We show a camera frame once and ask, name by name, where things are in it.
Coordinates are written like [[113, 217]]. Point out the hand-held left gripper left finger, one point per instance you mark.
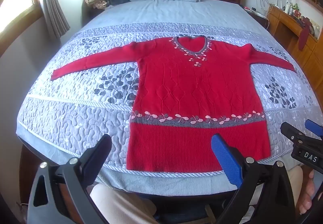
[[98, 155]]

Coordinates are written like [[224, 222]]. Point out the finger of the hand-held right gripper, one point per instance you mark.
[[314, 128], [292, 131]]

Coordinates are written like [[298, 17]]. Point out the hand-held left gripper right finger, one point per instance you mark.
[[225, 161]]

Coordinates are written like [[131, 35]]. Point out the red knit sweater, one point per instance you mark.
[[191, 87]]

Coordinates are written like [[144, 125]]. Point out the person's right hand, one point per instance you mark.
[[307, 193]]

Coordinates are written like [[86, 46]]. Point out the grey leaf-print quilted bedspread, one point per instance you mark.
[[75, 118]]

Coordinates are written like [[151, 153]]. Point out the person's left leg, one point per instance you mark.
[[121, 203]]

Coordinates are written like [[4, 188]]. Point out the wooden stool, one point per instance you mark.
[[210, 214]]

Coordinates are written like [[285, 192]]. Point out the dark red hanging cloth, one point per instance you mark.
[[304, 37]]

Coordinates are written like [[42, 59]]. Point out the wooden desk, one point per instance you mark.
[[285, 29]]

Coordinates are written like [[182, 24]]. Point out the bedside table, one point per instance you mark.
[[257, 15]]

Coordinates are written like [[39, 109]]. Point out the group of desk bottles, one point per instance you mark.
[[290, 8]]

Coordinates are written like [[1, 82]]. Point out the grey curtain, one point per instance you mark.
[[53, 6]]

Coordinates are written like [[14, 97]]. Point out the wood-framed window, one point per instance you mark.
[[15, 12]]

